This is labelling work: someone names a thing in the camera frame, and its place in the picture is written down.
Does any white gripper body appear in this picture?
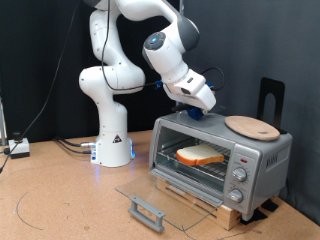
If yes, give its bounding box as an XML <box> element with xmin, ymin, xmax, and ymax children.
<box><xmin>163</xmin><ymin>68</ymin><xmax>217</xmax><ymax>113</ymax></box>

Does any black spatula with blue grip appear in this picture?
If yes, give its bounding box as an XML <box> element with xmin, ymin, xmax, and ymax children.
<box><xmin>171</xmin><ymin>104</ymin><xmax>228</xmax><ymax>121</ymax></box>

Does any white bread slice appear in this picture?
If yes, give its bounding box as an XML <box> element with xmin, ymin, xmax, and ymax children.
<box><xmin>175</xmin><ymin>143</ymin><xmax>225</xmax><ymax>167</ymax></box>

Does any glass oven door with handle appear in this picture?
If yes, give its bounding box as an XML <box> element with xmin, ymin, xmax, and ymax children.
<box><xmin>114</xmin><ymin>166</ymin><xmax>224</xmax><ymax>233</ymax></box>

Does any silver oven temperature knob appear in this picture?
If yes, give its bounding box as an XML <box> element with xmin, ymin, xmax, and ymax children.
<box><xmin>232</xmin><ymin>166</ymin><xmax>248</xmax><ymax>183</ymax></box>

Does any silver toaster oven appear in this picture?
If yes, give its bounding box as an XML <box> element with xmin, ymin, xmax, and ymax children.
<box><xmin>148</xmin><ymin>107</ymin><xmax>294</xmax><ymax>222</ymax></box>

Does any silver oven timer knob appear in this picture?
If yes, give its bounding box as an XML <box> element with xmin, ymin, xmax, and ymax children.
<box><xmin>227</xmin><ymin>188</ymin><xmax>244</xmax><ymax>204</ymax></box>

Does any round wooden cutting board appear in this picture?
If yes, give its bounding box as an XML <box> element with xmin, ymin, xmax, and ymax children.
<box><xmin>224</xmin><ymin>115</ymin><xmax>281</xmax><ymax>142</ymax></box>

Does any black metal bookend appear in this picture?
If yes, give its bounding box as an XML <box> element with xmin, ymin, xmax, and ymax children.
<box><xmin>257</xmin><ymin>77</ymin><xmax>288</xmax><ymax>135</ymax></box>

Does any grey backdrop curtain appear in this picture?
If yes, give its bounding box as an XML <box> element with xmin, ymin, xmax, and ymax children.
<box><xmin>179</xmin><ymin>0</ymin><xmax>320</xmax><ymax>228</ymax></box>

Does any vertical aluminium pole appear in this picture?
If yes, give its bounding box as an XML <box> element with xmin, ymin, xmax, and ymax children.
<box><xmin>175</xmin><ymin>0</ymin><xmax>185</xmax><ymax>113</ymax></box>

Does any slotted wooden block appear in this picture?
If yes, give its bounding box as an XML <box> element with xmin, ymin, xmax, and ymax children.
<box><xmin>156</xmin><ymin>176</ymin><xmax>243</xmax><ymax>231</ymax></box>

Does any black backdrop curtain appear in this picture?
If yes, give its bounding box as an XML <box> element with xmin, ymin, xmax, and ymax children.
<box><xmin>0</xmin><ymin>0</ymin><xmax>181</xmax><ymax>145</ymax></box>

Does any emergency stop button box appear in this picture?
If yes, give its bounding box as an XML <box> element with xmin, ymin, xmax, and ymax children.
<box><xmin>8</xmin><ymin>131</ymin><xmax>31</xmax><ymax>159</ymax></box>

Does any wire oven rack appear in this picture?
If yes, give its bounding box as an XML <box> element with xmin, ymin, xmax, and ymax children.
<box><xmin>156</xmin><ymin>136</ymin><xmax>233</xmax><ymax>181</ymax></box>

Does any black cable with silver connector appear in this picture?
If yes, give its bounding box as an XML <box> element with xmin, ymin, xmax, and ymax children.
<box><xmin>53</xmin><ymin>135</ymin><xmax>98</xmax><ymax>148</ymax></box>

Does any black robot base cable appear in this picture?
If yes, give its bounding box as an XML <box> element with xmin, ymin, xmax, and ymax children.
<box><xmin>57</xmin><ymin>139</ymin><xmax>94</xmax><ymax>155</ymax></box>

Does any thin metal stand post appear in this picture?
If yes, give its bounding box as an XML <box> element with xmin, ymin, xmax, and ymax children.
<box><xmin>0</xmin><ymin>96</ymin><xmax>8</xmax><ymax>147</ymax></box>

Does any long black hanging cable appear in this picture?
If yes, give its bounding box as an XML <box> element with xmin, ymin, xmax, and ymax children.
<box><xmin>0</xmin><ymin>0</ymin><xmax>81</xmax><ymax>174</ymax></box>

